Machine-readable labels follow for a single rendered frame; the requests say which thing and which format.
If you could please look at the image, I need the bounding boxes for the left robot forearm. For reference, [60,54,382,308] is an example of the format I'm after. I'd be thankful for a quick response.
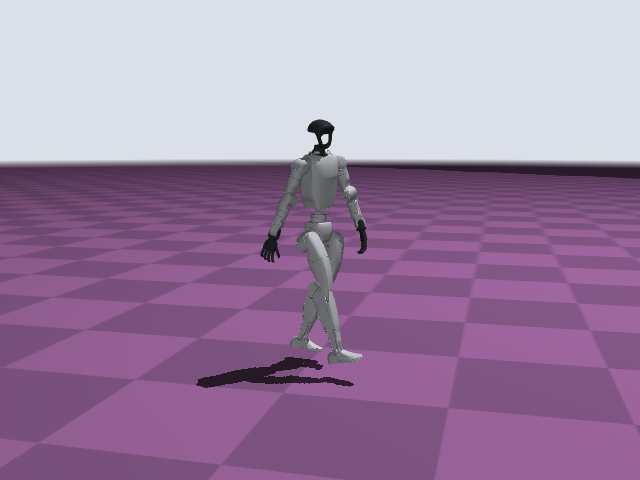
[346,190,365,228]

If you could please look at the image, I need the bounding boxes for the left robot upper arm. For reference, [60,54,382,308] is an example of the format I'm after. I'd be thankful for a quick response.
[336,156,357,200]

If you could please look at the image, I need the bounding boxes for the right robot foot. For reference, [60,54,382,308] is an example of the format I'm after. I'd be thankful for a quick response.
[328,349,363,364]

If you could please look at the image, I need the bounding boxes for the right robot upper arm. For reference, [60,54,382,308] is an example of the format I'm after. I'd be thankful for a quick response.
[283,158,311,207]

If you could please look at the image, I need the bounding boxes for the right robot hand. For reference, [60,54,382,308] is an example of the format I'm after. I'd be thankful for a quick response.
[260,229,281,263]

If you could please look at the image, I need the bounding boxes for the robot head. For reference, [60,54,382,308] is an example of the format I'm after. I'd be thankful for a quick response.
[307,120,334,157]

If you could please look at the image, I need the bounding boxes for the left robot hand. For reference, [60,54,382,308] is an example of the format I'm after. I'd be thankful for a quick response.
[357,219,367,254]

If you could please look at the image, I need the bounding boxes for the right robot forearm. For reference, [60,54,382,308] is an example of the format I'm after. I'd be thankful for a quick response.
[269,193,291,237]

